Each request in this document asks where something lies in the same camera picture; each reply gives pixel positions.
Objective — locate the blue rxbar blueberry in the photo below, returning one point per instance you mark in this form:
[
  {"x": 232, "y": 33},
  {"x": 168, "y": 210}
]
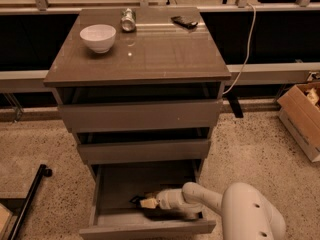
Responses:
[{"x": 136, "y": 200}]

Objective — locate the top drawer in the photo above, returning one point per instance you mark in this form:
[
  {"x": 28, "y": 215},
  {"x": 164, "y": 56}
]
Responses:
[{"x": 142, "y": 107}]

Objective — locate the dark snack packet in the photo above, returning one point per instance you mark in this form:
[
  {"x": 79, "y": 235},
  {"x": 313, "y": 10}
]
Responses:
[{"x": 184, "y": 22}]

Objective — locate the grey drawer cabinet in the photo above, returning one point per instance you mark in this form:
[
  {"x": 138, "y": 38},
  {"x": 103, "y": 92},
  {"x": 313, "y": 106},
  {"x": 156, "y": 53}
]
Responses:
[{"x": 158, "y": 52}]

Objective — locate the white wooden crate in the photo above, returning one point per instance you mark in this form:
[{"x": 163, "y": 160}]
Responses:
[{"x": 311, "y": 151}]

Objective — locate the white ceramic bowl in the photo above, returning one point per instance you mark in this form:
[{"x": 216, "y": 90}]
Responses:
[{"x": 99, "y": 38}]

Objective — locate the black metal bar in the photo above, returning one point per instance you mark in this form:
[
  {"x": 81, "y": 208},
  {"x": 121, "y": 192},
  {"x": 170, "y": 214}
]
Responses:
[{"x": 43, "y": 171}]

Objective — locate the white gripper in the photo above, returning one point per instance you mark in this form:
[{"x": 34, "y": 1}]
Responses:
[{"x": 165, "y": 199}]

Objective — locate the middle drawer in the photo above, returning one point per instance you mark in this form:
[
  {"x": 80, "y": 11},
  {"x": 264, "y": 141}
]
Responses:
[{"x": 144, "y": 145}]

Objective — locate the bottom drawer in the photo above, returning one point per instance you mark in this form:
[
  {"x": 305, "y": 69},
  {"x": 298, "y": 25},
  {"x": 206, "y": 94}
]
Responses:
[{"x": 113, "y": 217}]

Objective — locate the cardboard box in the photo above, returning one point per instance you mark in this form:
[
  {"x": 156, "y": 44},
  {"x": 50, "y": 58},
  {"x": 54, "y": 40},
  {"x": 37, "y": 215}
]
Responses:
[{"x": 304, "y": 115}]

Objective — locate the silver can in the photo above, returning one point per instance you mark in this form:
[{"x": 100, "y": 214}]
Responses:
[{"x": 128, "y": 20}]

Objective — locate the drawer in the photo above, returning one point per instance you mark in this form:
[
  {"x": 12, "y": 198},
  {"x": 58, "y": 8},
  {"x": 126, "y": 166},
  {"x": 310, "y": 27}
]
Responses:
[
  {"x": 142, "y": 107},
  {"x": 113, "y": 217},
  {"x": 144, "y": 145}
]

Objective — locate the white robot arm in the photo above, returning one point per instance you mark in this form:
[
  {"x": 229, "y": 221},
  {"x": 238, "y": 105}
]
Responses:
[{"x": 245, "y": 212}]

